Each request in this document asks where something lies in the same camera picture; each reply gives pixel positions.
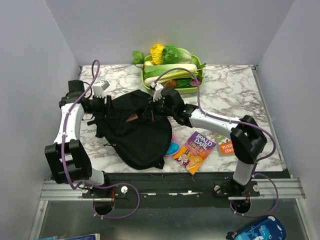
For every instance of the long white green cabbage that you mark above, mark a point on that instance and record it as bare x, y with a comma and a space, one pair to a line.
151, 71

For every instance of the pink pencil case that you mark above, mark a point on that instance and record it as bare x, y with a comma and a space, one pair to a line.
174, 146

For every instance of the Roald Dahl Charlie book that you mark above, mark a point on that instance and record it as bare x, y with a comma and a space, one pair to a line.
194, 152

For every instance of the aluminium rail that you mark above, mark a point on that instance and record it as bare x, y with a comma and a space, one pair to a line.
282, 188

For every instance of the green celery stalks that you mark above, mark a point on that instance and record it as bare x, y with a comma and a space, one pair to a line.
183, 77

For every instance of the black student backpack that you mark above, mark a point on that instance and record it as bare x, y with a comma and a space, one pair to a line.
142, 143

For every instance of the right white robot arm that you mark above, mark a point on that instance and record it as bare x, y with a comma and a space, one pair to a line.
247, 138

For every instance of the brown leather wallet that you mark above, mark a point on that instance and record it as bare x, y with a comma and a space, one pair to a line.
133, 117

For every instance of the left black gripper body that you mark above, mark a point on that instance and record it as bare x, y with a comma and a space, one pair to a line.
97, 105

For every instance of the blue pencil case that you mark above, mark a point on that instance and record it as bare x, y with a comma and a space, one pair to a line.
266, 228

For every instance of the orange 78-Storey Treehouse book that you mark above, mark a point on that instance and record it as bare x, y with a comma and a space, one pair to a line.
225, 145

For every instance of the yellow flower vegetable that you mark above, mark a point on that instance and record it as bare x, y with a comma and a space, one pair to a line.
156, 52

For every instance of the green leaf sprig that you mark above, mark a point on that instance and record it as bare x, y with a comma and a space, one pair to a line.
138, 57

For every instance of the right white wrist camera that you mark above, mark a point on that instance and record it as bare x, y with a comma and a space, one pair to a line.
157, 87

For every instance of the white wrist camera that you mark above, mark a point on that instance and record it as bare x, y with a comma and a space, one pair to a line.
99, 88
157, 87

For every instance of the green lettuce head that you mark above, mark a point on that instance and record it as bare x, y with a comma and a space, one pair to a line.
172, 54

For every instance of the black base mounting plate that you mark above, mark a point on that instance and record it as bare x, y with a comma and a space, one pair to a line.
172, 181

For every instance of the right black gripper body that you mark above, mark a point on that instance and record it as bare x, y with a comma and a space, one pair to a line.
159, 105

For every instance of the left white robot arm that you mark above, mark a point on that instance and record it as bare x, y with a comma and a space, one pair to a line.
67, 154

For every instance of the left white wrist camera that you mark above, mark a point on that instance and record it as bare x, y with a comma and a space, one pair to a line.
99, 88

